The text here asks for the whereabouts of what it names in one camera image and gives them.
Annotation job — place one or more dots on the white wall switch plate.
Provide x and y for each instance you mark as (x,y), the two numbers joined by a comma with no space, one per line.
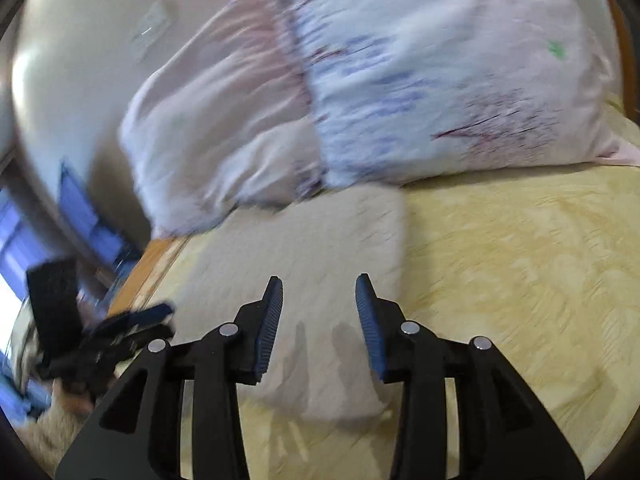
(153,26)

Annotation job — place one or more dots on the wooden headboard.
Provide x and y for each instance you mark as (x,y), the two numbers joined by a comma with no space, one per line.
(627,79)

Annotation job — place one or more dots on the beige cable-knit sweater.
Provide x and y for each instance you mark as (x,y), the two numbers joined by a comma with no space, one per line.
(319,367)

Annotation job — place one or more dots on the floral pillow with tree print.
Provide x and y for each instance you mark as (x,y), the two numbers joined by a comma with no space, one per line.
(403,90)

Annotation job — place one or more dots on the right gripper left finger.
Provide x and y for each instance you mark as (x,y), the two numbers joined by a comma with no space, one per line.
(134,432)

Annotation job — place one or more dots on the pink floral pillow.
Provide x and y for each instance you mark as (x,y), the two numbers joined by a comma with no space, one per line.
(224,123)

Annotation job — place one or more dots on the blue window curtain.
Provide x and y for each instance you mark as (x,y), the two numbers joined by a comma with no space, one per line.
(77,251)

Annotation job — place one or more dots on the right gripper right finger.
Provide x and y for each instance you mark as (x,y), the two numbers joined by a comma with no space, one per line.
(505,432)

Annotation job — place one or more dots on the person's left hand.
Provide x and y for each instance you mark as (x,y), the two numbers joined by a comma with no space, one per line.
(79,405)

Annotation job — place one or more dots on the yellow patterned bedspread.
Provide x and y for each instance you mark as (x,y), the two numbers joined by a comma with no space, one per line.
(544,262)

